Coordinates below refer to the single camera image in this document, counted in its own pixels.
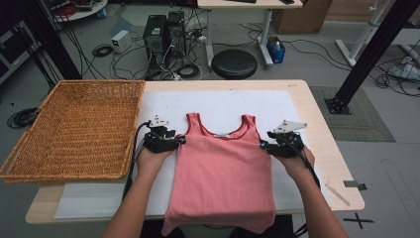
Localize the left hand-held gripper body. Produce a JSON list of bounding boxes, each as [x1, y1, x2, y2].
[[142, 114, 182, 154]]

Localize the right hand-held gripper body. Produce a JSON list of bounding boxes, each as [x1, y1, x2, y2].
[[266, 119, 308, 159]]

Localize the pink tank top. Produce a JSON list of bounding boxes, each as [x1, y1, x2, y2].
[[160, 112, 277, 236]]

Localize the wicker basket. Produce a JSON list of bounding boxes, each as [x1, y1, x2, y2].
[[0, 78, 147, 184]]

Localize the person's left hand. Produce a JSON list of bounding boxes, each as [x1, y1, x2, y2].
[[136, 147, 176, 177]]

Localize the person's right hand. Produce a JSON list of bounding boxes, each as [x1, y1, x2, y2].
[[273, 145, 316, 181]]

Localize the white table mat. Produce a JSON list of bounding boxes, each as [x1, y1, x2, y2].
[[53, 88, 332, 220]]

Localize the thin wooden stick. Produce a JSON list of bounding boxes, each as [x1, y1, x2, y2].
[[325, 182, 351, 207]]

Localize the grey tape strip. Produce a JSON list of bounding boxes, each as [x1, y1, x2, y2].
[[343, 179, 368, 191]]

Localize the grey floor mat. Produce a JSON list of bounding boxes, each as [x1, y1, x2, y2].
[[309, 85, 396, 143]]

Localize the black round stool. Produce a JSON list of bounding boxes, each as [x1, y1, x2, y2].
[[210, 49, 259, 80]]

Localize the blue box with bottle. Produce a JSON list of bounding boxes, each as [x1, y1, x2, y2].
[[265, 36, 286, 64]]

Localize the person's dark trousers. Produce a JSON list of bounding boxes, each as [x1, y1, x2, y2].
[[140, 214, 295, 238]]

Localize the black computer tower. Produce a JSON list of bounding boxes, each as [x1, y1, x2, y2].
[[165, 10, 187, 59], [143, 14, 167, 67]]

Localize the white power supply box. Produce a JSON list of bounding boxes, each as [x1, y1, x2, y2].
[[110, 29, 133, 54]]

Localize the cardboard box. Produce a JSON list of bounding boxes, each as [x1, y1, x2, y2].
[[270, 0, 334, 35]]

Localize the white metal stand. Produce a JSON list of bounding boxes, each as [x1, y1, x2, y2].
[[335, 0, 387, 67]]

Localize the white desk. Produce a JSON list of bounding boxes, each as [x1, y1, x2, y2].
[[196, 0, 304, 68]]

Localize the crumpled plastic bag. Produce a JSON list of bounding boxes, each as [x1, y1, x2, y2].
[[387, 56, 420, 82]]

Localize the round white table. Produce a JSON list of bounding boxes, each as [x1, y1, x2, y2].
[[43, 0, 109, 23]]

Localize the grey metal rack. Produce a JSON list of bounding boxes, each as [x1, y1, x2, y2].
[[0, 19, 44, 83]]

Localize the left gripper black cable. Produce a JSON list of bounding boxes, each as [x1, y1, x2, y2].
[[122, 120, 153, 201]]

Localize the coiled black cable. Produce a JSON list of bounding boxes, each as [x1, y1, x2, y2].
[[91, 44, 114, 59], [6, 107, 41, 129], [176, 62, 201, 79]]

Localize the black metal post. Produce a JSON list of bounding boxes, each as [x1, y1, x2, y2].
[[324, 0, 420, 115], [19, 0, 83, 81]]

